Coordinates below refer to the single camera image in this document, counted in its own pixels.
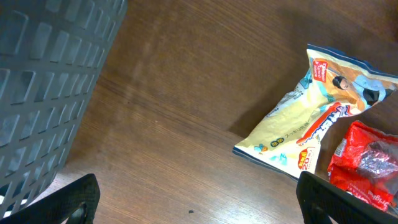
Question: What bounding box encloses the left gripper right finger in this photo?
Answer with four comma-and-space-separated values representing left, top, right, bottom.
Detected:
296, 171, 397, 224

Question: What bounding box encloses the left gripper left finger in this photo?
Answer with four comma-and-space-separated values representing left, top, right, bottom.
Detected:
1, 174, 100, 224

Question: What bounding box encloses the red snack packet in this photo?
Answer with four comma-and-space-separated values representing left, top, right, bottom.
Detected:
328, 121, 397, 212

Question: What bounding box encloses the yellow snack bag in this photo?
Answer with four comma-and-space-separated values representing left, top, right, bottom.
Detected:
233, 44, 397, 179

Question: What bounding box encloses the grey plastic mesh basket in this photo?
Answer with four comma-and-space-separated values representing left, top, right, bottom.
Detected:
1, 0, 127, 218

